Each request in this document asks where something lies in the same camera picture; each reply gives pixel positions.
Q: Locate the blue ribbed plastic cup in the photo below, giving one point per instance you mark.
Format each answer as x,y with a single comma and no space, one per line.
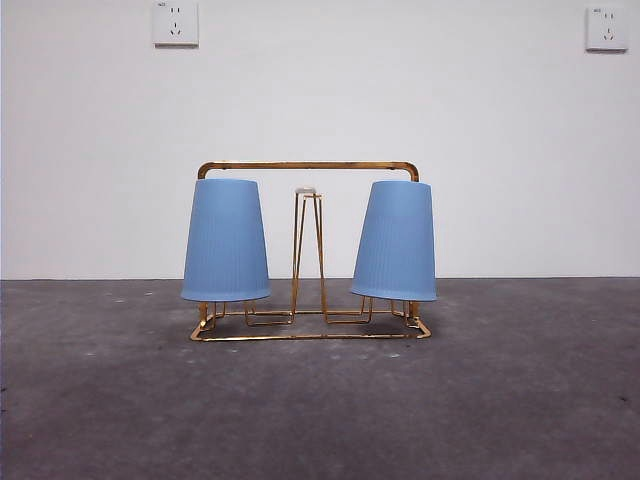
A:
225,250
395,240

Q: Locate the white wall socket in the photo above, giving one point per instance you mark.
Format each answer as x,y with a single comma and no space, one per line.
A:
607,30
175,30

